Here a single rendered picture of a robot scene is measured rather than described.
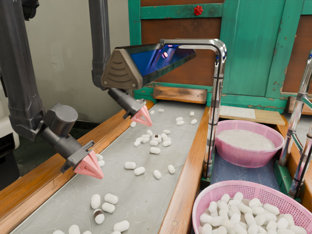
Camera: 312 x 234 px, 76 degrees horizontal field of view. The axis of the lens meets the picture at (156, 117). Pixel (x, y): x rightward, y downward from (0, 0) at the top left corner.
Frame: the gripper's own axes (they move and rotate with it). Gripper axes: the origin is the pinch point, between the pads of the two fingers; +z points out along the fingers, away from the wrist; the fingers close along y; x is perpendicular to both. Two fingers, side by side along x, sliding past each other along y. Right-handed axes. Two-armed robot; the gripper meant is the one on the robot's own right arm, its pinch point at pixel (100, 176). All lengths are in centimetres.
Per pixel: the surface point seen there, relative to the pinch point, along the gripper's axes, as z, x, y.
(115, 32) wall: -88, 20, 156
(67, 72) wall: -114, 96, 151
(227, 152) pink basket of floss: 29.5, -17.2, 31.6
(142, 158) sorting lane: 6.5, -2.0, 14.9
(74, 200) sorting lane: -0.7, 3.3, -8.2
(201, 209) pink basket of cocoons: 23.9, -15.5, 0.1
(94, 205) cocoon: 3.9, -2.1, -9.0
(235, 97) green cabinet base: 25, -26, 71
